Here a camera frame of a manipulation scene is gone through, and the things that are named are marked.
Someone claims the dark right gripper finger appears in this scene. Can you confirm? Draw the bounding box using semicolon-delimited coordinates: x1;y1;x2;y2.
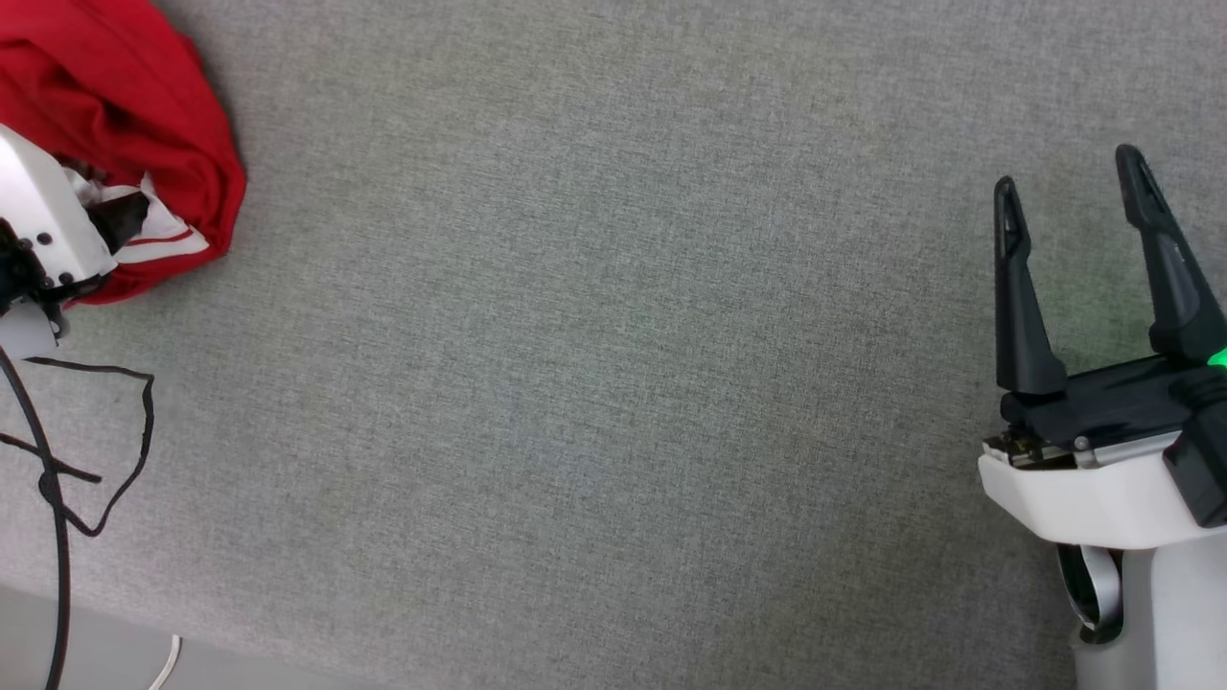
1115;144;1227;365
993;175;1069;396

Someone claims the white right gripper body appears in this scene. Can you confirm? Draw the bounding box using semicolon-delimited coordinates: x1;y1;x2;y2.
978;355;1227;552

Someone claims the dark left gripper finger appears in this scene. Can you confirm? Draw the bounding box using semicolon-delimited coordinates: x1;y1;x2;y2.
91;190;151;255

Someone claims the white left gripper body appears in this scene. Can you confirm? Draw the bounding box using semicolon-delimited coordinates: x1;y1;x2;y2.
0;125;118;288

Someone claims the red and white garment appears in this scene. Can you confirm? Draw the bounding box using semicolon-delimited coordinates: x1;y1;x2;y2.
0;0;247;306

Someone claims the thin black cable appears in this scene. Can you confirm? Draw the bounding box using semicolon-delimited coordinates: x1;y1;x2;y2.
0;356;156;538

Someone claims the thick black cable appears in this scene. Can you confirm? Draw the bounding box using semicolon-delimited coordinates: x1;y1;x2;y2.
0;345;73;690

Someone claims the thin white cable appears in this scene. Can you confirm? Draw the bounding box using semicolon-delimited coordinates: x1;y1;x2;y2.
147;632;183;690

